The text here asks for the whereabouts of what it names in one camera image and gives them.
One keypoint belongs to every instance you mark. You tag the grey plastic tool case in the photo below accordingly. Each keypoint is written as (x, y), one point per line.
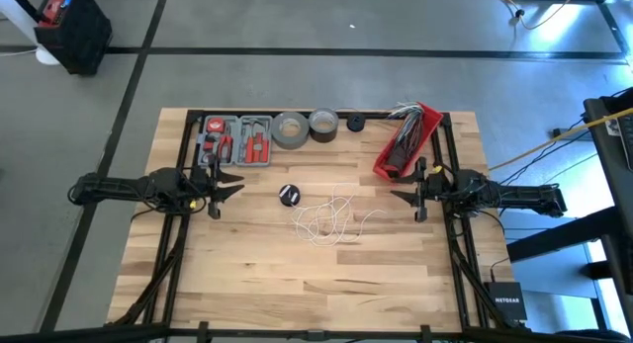
(236, 135)

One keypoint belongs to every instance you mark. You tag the black aluminium table frame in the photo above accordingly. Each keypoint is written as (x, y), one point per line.
(193, 114)

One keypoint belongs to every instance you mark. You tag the black and red toolbox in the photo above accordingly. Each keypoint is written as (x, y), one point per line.
(79, 41)

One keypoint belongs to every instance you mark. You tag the black Netgear router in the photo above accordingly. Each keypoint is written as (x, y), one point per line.
(504, 308)

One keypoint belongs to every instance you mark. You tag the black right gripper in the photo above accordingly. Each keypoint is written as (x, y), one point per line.
(437, 187)

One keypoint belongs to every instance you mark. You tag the black side desk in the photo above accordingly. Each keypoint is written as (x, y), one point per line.
(613, 185)

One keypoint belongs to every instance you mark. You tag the small black plastic spool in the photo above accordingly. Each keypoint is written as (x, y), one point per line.
(286, 191)

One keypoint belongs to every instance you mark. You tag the small grey tape roll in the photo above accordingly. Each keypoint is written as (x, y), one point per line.
(324, 135)

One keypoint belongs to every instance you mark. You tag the red plastic bin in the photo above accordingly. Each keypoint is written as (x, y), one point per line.
(430, 123)

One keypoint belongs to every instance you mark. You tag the small claw hammer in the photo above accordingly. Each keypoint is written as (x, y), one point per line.
(254, 123)

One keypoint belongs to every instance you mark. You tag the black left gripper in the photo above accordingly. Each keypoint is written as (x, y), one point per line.
(205, 185)

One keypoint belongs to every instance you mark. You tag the red tape measure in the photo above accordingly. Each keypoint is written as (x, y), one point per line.
(216, 125)

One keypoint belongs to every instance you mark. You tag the grey duct tape roll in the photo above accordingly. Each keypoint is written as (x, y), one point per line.
(278, 140)

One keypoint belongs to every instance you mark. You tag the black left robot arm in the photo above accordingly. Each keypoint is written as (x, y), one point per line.
(123, 187)

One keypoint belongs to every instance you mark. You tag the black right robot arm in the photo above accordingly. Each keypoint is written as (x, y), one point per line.
(519, 197)

